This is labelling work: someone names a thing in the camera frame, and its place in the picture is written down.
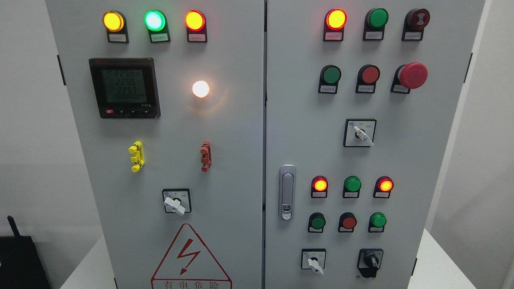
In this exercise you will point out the black knob rotary switch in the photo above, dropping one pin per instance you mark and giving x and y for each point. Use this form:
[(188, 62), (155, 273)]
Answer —
[(369, 262)]

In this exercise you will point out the red terminal connector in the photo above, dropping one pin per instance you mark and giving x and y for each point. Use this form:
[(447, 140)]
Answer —
[(206, 156)]

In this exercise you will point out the red lit lamp lower left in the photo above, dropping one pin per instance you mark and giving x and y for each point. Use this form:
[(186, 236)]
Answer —
[(319, 187)]

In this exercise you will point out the white glowing indicator lamp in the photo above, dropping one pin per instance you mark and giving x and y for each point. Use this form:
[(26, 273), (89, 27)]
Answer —
[(201, 89)]

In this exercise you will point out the green push button lower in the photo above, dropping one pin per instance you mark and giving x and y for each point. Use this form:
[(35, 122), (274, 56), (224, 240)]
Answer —
[(316, 223)]

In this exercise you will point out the green push button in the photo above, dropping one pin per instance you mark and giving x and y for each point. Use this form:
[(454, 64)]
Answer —
[(329, 79), (316, 223)]

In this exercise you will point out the grey left cabinet door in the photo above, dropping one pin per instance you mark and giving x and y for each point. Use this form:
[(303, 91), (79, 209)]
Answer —
[(227, 199)]

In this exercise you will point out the grey cabinet door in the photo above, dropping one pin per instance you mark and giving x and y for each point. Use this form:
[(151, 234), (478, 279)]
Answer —
[(227, 199), (306, 129)]

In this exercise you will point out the green push button upper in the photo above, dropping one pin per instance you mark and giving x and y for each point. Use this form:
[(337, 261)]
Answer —
[(329, 79)]

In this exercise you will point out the green lamp lower middle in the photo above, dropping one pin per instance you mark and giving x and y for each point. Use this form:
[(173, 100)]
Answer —
[(351, 187)]

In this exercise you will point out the grey right cabinet door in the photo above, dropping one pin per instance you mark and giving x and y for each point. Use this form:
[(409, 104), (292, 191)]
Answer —
[(306, 129)]

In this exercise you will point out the red push button lower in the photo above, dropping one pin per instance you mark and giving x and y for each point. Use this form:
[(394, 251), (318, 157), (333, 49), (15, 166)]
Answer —
[(347, 222)]

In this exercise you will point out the red push button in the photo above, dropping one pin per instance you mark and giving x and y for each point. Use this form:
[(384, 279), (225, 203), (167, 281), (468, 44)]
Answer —
[(347, 222), (367, 78)]

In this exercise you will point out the yellow terminal connector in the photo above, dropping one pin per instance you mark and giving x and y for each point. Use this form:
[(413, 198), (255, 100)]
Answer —
[(137, 156)]

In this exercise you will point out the red push button upper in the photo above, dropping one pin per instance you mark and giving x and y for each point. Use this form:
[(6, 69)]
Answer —
[(367, 78)]

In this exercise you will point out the red lamp lower right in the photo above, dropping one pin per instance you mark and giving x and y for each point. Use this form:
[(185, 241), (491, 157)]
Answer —
[(383, 187)]

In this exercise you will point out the red-ringed yellow indicator lamp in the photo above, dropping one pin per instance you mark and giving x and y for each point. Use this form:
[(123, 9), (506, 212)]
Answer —
[(196, 27)]

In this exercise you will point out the red lightning warning sticker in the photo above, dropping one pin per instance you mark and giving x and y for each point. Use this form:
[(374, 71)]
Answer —
[(189, 264)]

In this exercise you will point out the green lamp bottom right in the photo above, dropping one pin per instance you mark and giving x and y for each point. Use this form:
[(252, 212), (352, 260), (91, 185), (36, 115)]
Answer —
[(377, 222)]

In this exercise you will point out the black digital power meter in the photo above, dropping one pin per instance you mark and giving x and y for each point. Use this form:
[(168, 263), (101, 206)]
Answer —
[(125, 87)]

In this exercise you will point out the red lit lamp right door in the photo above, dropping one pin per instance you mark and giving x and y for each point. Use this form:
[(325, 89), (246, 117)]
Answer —
[(334, 25)]

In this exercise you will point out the green lit indicator lamp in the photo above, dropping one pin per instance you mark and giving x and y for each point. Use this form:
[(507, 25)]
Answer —
[(157, 28)]

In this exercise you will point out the red emergency stop mushroom button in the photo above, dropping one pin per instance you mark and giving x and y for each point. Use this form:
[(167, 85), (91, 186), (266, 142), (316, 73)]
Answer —
[(407, 77)]

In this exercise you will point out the green indicator lamp top right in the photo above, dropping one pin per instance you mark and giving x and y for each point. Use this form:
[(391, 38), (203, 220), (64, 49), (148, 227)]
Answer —
[(375, 22)]

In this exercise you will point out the yellow indicator lamp top left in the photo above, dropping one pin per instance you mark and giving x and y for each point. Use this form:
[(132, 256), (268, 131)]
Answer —
[(116, 28)]

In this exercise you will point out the dark red buzzer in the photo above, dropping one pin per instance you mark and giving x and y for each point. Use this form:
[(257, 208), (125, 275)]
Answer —
[(414, 23)]

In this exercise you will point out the black device with antenna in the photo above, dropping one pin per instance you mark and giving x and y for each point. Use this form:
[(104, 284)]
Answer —
[(21, 267)]

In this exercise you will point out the silver door lock handle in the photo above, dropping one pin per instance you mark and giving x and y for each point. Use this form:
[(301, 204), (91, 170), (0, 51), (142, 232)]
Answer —
[(287, 180)]

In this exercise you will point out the white-handled left selector switch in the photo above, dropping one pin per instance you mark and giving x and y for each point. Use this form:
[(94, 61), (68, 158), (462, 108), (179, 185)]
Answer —
[(177, 201)]

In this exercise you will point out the white-handled selector switch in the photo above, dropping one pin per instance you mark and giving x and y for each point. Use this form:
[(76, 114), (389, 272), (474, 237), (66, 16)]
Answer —
[(313, 259), (177, 201), (359, 132)]

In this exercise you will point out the white-handled upper selector switch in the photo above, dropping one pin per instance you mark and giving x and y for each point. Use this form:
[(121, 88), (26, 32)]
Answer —
[(359, 132)]

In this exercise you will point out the white-handled lower selector switch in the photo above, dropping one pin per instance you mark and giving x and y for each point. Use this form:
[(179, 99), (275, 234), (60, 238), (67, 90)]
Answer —
[(313, 259)]

